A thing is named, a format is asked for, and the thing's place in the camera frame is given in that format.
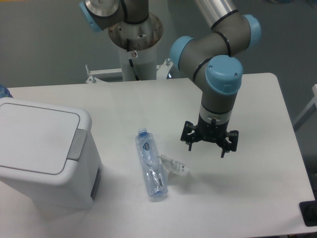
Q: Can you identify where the black clamp at table edge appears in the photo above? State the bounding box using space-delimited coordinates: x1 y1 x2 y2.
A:
299 200 317 227

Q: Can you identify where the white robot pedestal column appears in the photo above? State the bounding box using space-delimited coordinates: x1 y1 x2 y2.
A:
108 13 163 80

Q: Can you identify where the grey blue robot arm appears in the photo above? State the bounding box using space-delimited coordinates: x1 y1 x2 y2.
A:
79 0 262 153

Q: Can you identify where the black cable on pedestal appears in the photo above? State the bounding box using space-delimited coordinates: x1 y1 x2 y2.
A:
125 38 140 81

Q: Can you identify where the clear plastic water bottle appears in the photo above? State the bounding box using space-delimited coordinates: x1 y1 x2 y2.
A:
135 128 168 198

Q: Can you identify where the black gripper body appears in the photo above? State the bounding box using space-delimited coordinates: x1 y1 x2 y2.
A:
197 113 230 144

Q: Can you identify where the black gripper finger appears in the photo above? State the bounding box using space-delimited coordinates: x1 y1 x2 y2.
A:
215 130 239 158
180 121 201 151

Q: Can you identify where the white metal base frame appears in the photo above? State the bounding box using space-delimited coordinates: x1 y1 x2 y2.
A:
85 58 184 84

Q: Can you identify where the white frame at right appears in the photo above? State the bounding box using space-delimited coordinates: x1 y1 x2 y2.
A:
293 84 317 132

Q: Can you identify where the blue patterned object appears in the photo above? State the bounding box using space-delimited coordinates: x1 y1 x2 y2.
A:
0 84 13 98

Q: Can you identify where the white plastic trash can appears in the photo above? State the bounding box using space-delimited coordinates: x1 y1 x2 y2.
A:
0 97 103 209

